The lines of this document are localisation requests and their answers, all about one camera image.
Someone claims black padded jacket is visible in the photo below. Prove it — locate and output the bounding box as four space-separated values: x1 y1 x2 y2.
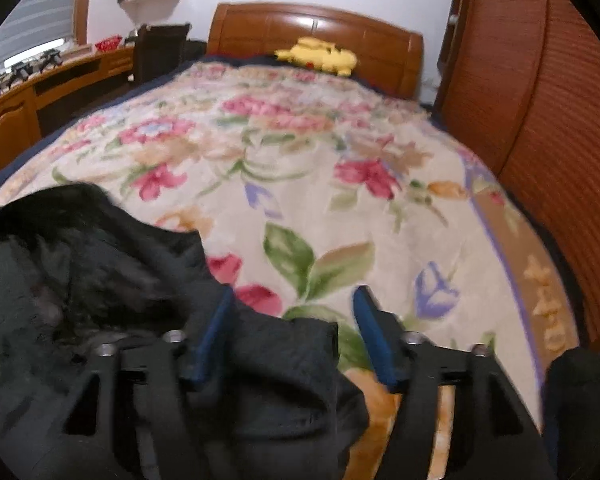
0 184 368 479

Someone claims floral bed blanket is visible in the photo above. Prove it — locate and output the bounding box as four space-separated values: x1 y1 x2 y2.
0 60 578 479

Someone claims wooden desk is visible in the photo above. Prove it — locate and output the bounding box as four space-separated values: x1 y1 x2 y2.
0 47 134 171

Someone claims louvered wooden wardrobe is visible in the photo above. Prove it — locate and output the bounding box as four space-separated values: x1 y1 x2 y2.
437 0 600 352

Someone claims wooden headboard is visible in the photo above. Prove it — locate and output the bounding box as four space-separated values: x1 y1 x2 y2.
207 2 424 99

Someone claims red basket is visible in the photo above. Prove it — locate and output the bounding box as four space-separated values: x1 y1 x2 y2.
95 35 123 53

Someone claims dark desk chair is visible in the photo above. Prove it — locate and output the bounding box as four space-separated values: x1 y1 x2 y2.
133 24 207 84

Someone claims yellow plush toy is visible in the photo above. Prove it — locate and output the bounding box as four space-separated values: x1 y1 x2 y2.
274 37 358 77

